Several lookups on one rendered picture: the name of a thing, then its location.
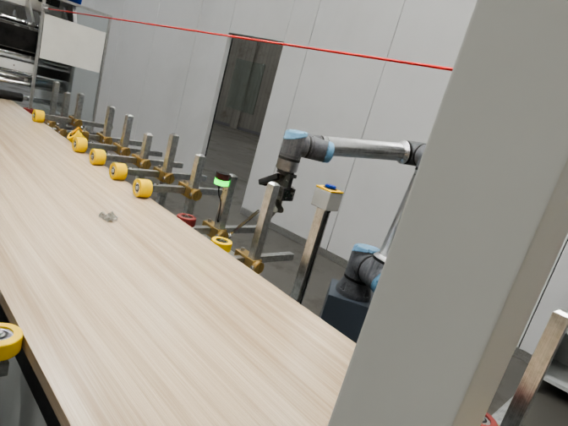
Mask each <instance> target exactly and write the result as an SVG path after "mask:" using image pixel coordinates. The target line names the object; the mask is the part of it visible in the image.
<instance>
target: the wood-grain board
mask: <svg viewBox="0 0 568 426"><path fill-rule="evenodd" d="M102 211H103V212H104V213H105V214H108V213H109V212H110V213H111V212H112V211H113V213H114V215H115V216H118V218H117V221H115V222H112V221H105V220H102V218H100V217H99V215H98V214H100V213H101V212H102ZM0 304H1V306H2V308H3V311H4V313H5V314H6V316H7V318H8V321H9V323H10V324H13V325H17V326H18V327H19V328H20V329H21V330H22V331H23V333H24V334H23V341H22V348H23V350H24V352H25V355H26V357H27V358H28V360H29V362H30V365H31V367H32V368H33V370H34V372H35V375H36V377H37V379H38V380H39V382H40V384H41V387H42V389H43V390H44V392H45V394H46V397H47V399H48V401H49V402H50V404H51V406H52V409H53V411H54V412H55V414H56V416H57V419H58V421H59V423H60V424H61V426H327V425H328V423H329V421H330V416H331V414H332V411H333V408H334V406H335V404H336V399H337V397H338V394H339V392H340V389H341V385H342V382H343V380H344V378H345V375H346V372H347V368H348V365H349V363H350V361H351V358H352V354H353V351H354V348H355V346H356V343H355V342H354V341H352V340H350V339H349V338H347V337H346V336H344V335H343V334H342V333H341V332H340V331H338V330H336V329H335V328H333V327H332V326H331V325H329V324H327V323H326V322H325V321H323V320H322V319H321V318H319V317H318V316H317V315H315V314H313V313H312V312H311V311H309V310H308V309H306V308H305V307H304V306H303V305H301V304H300V303H298V302H297V301H295V300H294V299H292V298H291V297H289V296H288V295H286V294H285V293H284V292H283V291H281V290H280V289H278V288H277V287H275V286H274V285H272V284H271V283H269V282H268V281H267V280H266V279H264V278H263V277H262V276H260V275H258V274H257V273H255V272H254V271H253V270H251V269H249V268H248V267H247V266H246V265H244V264H243V263H241V262H240V261H239V260H237V259H235V258H234V257H233V256H231V255H230V254H229V253H228V252H226V251H225V250H223V249H222V248H220V247H219V246H217V245H216V244H214V243H213V242H211V241H210V240H209V239H208V238H206V237H205V236H203V235H202V234H200V233H199V232H197V231H196V230H194V229H193V228H192V227H191V226H189V225H188V224H186V223H185V222H184V221H182V220H180V219H179V218H177V217H176V216H175V215H173V214H172V213H171V212H170V211H168V210H166V209H165V208H163V207H162V206H161V205H159V204H157V203H156V202H155V201H154V200H153V199H151V198H141V197H135V196H134V193H133V185H131V184H130V183H128V182H127V181H125V180H114V179H111V178H110V175H109V169H108V168H107V167H105V166H104V165H103V166H100V165H92V164H90V155H88V154H87V153H85V152H76V151H73V148H72V143H71V142H70V141H69V140H67V139H65V138H64V137H63V136H62V135H61V134H59V133H57V132H56V131H55V130H53V129H52V128H50V127H49V126H47V125H46V124H44V123H38V122H33V120H32V114H30V113H29V112H27V111H26V110H25V109H24V108H22V107H21V106H19V105H18V104H16V103H12V102H7V101H0Z"/></svg>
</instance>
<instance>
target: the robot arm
mask: <svg viewBox="0 0 568 426"><path fill-rule="evenodd" d="M425 147H426V143H422V142H417V141H411V140H402V141H400V142H399V143H395V142H385V141H376V140H366V139H348V138H337V137H328V136H323V135H314V134H309V133H306V132H304V131H300V130H296V129H288V130H286V132H285V135H284V137H283V141H282V144H281V150H280V153H279V156H278V159H277V162H276V168H277V172H279V173H276V174H273V175H270V176H268V177H263V178H261V179H259V185H264V186H267V184H268V183H269V182H276V183H278V184H279V185H280V189H279V193H278V195H277V199H276V204H275V208H274V210H273V214H272V216H273V215H274V214H275V213H276V212H277V213H283V211H284V209H283V207H282V205H281V204H282V201H292V200H293V197H294V194H295V191H296V189H295V188H293V187H292V180H293V179H294V178H297V175H295V174H294V173H295V172H297V170H298V165H299V162H300V160H301V157H303V158H307V159H310V160H314V161H321V162H323V163H328V162H330V160H331V159H332V157H333V156H341V157H353V158H365V159H377V160H389V161H397V162H398V163H399V164H404V165H410V166H415V167H416V168H415V172H414V174H413V175H412V179H411V181H410V183H409V185H408V187H407V190H406V193H405V194H404V196H403V199H402V201H401V203H400V206H399V208H398V210H397V212H396V215H395V217H394V219H393V222H392V223H391V225H390V229H389V231H388V232H387V235H386V237H385V240H384V242H383V244H382V246H381V248H380V249H379V248H376V247H374V246H371V245H367V244H364V243H356V244H354V246H353V249H352V252H351V255H350V258H349V260H348V263H347V268H346V270H345V273H344V276H343V277H342V278H341V279H340V280H339V281H338V282H337V284H336V290H337V291H338V292H339V293H340V294H341V295H342V296H344V297H346V298H349V299H351V300H353V301H357V302H363V303H365V302H368V301H369V300H370V299H371V290H372V291H373V292H374V291H375V288H376V286H377V284H378V281H379V278H380V274H381V271H382V270H383V267H384V264H385V260H386V257H387V255H388V253H389V250H390V247H391V243H392V240H393V238H394V236H395V233H396V229H397V226H398V224H399V221H400V219H401V214H402V212H403V210H404V207H405V204H406V202H407V197H408V195H409V193H410V190H411V187H412V183H413V180H414V178H415V176H416V173H417V170H418V166H419V164H420V161H421V159H422V156H423V152H424V149H425ZM291 187H292V188H291ZM271 218H272V217H271Z"/></svg>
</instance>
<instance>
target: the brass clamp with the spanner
mask: <svg viewBox="0 0 568 426"><path fill-rule="evenodd" d="M214 225H215V222H214V221H212V222H208V221H203V224H202V226H208V227H210V234H206V235H208V236H209V237H210V238H213V237H223V238H228V233H227V230H226V229H217V228H215V227H214Z"/></svg>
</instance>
